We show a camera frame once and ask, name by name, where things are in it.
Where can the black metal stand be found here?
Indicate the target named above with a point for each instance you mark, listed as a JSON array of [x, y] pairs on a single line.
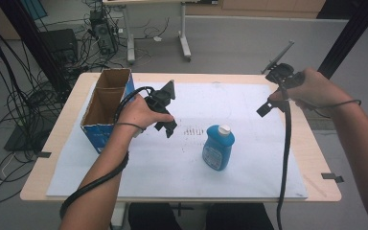
[[348, 35], [35, 41]]

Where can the person's left hand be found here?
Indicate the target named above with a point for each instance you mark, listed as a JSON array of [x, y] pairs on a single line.
[[137, 113]]

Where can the person's leg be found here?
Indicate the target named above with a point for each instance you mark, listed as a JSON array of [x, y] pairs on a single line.
[[239, 218], [153, 218]]

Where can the black computer tower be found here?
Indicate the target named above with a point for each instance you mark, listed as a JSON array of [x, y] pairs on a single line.
[[103, 32]]

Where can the person's right hand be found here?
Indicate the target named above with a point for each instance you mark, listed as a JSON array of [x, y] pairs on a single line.
[[319, 91]]

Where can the white table leg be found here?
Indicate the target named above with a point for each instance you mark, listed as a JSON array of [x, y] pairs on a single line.
[[119, 217]]

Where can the black tape piece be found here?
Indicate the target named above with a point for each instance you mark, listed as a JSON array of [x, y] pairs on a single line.
[[332, 177], [44, 154]]

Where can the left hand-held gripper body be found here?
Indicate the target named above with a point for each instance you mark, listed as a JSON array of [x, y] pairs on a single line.
[[159, 99]]

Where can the blue bottle with white cap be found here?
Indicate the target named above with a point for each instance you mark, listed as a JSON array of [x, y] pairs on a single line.
[[217, 150]]

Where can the white desk frame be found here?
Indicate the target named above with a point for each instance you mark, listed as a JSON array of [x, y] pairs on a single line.
[[185, 41]]

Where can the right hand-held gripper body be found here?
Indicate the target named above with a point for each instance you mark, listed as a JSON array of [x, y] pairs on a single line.
[[284, 76]]

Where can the person's right leg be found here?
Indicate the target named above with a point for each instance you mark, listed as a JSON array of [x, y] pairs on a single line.
[[239, 218]]

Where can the black floor mat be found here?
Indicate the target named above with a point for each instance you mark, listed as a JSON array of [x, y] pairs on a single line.
[[25, 140]]

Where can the person's left leg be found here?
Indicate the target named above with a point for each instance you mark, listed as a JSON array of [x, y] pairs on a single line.
[[153, 218]]

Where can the blue cardboard box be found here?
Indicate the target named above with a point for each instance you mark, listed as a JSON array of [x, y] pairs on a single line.
[[103, 105]]

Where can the black box on floor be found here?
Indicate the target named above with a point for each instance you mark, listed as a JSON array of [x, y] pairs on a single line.
[[60, 44]]

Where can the white paper mat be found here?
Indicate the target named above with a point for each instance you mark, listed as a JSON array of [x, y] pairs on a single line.
[[172, 172]]

